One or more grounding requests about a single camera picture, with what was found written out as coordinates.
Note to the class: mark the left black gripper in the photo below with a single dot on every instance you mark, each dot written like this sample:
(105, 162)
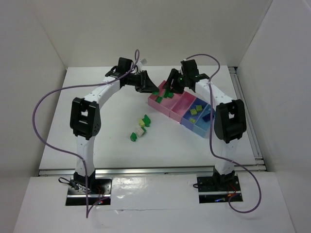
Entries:
(142, 81)

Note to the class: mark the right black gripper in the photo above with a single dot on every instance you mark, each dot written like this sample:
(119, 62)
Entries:
(177, 79)

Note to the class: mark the green stepped lego block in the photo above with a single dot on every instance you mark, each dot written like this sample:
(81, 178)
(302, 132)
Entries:
(167, 94)

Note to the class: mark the green lego brick half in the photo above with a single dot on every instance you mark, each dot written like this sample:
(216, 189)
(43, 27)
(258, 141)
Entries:
(159, 99)

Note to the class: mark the lime square lego front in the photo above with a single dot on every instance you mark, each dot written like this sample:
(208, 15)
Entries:
(193, 112)

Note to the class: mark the lime 2x2 lego brick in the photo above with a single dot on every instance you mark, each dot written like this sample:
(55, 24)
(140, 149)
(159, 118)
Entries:
(199, 108)

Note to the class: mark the dark blue lego plate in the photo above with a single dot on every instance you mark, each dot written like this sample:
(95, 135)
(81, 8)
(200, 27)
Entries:
(208, 117)

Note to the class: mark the small green curved lego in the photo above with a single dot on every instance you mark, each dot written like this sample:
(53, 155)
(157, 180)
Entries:
(133, 137)

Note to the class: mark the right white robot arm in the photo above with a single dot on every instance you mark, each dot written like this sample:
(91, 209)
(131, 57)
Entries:
(227, 117)

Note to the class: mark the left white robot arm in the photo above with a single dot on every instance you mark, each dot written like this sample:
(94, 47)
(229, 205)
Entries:
(85, 118)

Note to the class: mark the large pink bin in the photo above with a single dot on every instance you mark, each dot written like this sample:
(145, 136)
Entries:
(166, 105)

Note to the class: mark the small pink bin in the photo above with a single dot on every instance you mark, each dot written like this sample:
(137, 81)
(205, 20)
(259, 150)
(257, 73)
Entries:
(181, 106)

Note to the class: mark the green curved lego top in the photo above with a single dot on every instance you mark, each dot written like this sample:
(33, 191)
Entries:
(146, 120)

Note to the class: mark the pale yellow curved lego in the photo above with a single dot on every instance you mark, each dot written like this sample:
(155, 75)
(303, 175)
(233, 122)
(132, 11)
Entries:
(141, 123)

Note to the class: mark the purple bin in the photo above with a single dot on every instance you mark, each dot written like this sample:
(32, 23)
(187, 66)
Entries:
(186, 118)

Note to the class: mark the white lego brick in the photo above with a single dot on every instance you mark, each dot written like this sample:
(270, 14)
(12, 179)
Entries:
(139, 132)

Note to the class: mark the light blue bin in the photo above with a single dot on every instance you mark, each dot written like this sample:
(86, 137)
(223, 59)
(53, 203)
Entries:
(200, 127)

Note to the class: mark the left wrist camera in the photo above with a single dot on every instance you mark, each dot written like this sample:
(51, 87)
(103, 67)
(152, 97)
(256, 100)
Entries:
(142, 62)

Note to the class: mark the aluminium rail front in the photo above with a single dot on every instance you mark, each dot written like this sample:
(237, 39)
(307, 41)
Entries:
(131, 171)

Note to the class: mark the aluminium rail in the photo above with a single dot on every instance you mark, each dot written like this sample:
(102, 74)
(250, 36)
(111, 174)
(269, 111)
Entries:
(131, 171)
(259, 160)

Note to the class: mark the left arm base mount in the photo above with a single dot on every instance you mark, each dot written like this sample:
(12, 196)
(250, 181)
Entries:
(99, 193)

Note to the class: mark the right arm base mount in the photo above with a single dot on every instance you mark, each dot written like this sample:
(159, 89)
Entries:
(208, 192)

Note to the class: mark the aluminium rail right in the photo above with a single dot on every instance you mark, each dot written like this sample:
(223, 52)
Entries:
(259, 160)

